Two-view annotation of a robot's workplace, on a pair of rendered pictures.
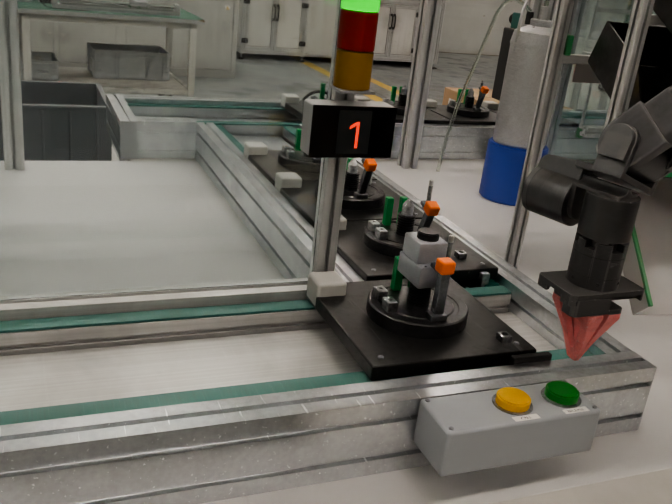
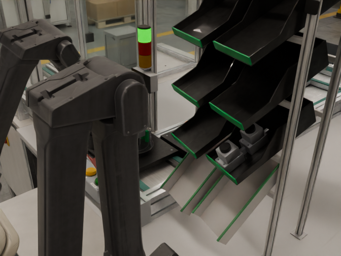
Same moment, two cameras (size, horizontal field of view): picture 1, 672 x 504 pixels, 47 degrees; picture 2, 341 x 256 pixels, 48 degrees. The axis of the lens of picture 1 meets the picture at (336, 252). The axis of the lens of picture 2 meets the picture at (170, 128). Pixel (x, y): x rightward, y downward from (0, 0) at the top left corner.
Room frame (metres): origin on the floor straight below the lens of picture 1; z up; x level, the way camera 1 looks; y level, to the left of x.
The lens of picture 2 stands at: (0.74, -1.39, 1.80)
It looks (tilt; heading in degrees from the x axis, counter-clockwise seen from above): 30 degrees down; 74
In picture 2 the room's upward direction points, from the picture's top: 1 degrees clockwise
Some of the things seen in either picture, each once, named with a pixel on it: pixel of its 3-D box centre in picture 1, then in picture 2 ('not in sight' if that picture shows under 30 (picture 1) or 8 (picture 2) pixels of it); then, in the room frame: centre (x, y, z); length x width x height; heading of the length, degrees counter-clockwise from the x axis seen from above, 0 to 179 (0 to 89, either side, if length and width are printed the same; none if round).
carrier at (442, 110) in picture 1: (469, 100); not in sight; (2.54, -0.38, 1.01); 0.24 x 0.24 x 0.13; 24
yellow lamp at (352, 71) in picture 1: (353, 68); (145, 60); (1.04, 0.01, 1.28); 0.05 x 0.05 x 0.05
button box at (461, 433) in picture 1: (507, 424); (91, 179); (0.78, -0.23, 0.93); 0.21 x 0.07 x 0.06; 114
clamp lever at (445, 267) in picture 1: (438, 283); not in sight; (0.92, -0.14, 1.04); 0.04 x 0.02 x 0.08; 24
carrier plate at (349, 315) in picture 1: (415, 320); (136, 150); (0.97, -0.12, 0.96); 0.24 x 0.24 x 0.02; 24
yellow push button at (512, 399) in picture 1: (512, 402); (91, 172); (0.78, -0.23, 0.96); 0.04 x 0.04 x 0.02
